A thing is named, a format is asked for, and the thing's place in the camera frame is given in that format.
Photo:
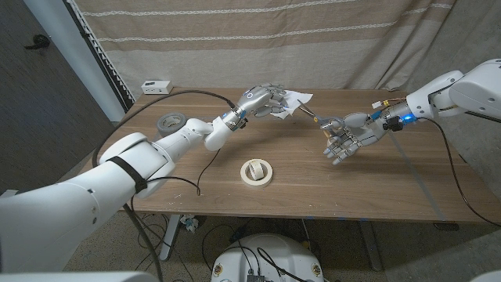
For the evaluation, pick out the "grey tape strip marking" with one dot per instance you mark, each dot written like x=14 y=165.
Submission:
x=420 y=180

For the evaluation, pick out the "black white zigzag rail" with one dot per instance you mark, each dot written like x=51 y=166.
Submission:
x=102 y=58

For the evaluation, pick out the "white door frame post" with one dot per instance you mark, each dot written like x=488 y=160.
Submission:
x=76 y=51

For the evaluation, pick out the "small beige masking tape roll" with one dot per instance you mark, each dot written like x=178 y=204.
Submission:
x=259 y=171

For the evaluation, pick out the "white power strip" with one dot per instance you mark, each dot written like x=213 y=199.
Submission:
x=156 y=87

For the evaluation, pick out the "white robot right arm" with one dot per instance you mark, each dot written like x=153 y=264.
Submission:
x=462 y=94

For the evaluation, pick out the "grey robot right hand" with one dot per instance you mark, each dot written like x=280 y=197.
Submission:
x=364 y=129

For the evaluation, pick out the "grey table leg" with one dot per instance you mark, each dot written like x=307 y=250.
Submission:
x=370 y=246

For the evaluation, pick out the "crumpled blue white wad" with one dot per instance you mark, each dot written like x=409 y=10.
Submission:
x=189 y=223

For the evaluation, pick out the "grey duct tape roll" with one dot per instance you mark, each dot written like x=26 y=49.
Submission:
x=169 y=123

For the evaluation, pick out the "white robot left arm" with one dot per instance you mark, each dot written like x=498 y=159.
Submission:
x=98 y=184

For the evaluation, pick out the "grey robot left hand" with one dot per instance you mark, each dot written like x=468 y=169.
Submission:
x=254 y=98

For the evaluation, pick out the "white tissue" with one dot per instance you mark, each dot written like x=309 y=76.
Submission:
x=297 y=96

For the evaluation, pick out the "large beige masking tape roll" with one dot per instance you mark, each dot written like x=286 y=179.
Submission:
x=256 y=183

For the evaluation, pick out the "white floor platform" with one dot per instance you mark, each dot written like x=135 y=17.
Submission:
x=8 y=192

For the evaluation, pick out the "beige striped curtain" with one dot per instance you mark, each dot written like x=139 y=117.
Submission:
x=254 y=39

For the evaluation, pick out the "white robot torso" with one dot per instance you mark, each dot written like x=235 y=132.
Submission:
x=289 y=254

